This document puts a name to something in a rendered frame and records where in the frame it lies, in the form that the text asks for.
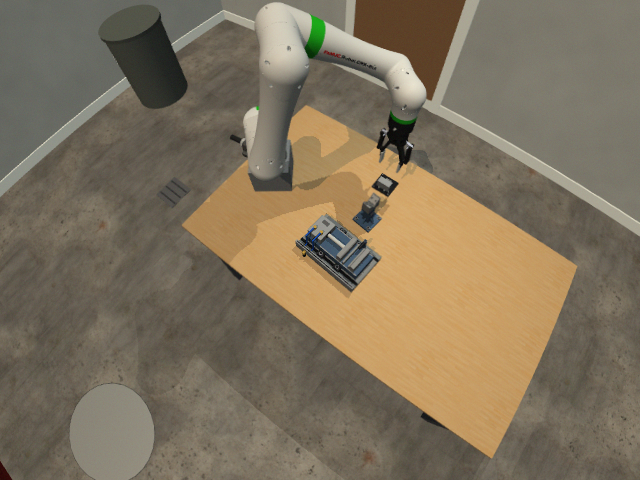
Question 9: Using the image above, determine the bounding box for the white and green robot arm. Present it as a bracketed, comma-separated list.
[230, 2, 427, 181]

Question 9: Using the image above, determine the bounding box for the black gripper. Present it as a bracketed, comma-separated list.
[376, 128, 414, 173]

